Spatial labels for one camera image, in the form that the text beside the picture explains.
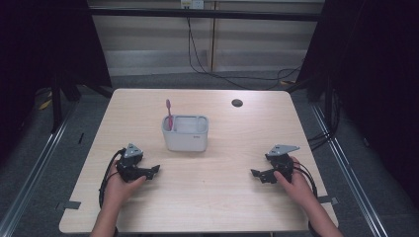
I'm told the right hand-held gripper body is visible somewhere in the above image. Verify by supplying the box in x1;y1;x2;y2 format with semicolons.
265;143;301;184

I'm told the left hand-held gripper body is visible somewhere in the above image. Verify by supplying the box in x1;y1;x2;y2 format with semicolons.
115;142;148;184

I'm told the white toothbrush holder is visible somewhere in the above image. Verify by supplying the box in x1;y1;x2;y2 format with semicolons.
160;114;210;153

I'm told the person's right hand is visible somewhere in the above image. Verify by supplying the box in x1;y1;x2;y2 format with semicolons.
273;155;319;207

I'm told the person's left hand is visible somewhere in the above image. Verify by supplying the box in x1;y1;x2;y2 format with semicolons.
105;162;148;209

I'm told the grey tape strip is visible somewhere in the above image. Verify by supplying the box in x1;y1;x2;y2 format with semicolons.
54;199;82;212
317;195;340;206

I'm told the black metal stand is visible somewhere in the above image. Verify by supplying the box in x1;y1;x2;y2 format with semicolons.
49;73;64;134

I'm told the yellow floor tape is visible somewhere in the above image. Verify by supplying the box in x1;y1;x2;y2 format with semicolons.
38;91;53;112

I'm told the dark curtain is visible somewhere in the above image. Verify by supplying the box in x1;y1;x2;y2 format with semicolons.
296;0;419;201
0;0;113;167

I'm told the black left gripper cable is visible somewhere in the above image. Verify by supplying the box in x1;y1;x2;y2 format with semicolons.
98;147;128;210

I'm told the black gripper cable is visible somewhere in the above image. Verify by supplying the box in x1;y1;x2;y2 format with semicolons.
98;147;128;210
292;161;319;199

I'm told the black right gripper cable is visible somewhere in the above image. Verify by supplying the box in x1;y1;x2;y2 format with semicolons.
292;161;319;199

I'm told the bundle of black cables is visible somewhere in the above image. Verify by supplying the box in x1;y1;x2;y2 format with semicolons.
306;88;341;153

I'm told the metal floor rail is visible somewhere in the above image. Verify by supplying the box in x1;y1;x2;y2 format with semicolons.
0;101;79;237
308;102;390;237

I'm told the black wall cable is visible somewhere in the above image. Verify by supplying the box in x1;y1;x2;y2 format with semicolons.
186;16;304;91

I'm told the black horizontal frame bar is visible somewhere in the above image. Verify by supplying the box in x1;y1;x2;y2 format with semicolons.
88;7;326;23

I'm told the white wall socket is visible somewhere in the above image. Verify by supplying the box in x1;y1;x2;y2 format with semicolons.
180;0;206;11

